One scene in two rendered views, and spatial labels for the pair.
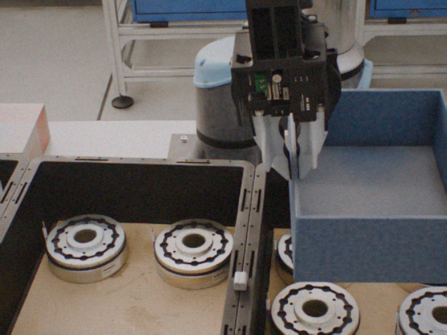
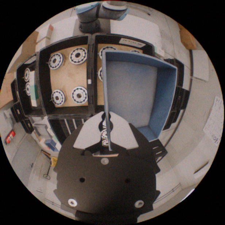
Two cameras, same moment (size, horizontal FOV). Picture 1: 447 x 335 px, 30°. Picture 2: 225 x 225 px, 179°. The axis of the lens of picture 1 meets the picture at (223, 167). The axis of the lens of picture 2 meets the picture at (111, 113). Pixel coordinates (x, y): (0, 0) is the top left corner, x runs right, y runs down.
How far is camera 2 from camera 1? 75 cm
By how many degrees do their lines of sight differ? 84
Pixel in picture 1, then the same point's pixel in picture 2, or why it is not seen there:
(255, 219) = (91, 55)
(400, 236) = not seen: hidden behind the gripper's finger
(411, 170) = (149, 80)
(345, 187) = (125, 90)
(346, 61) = (122, 7)
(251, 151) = (92, 22)
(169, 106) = not seen: hidden behind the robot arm
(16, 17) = not seen: outside the picture
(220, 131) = (84, 21)
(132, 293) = (67, 69)
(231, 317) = (88, 92)
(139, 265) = (67, 60)
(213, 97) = (80, 15)
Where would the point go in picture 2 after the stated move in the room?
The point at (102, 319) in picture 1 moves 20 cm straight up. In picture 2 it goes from (63, 77) to (39, 82)
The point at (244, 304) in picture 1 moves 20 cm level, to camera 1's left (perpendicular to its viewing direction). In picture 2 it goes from (91, 88) to (54, 97)
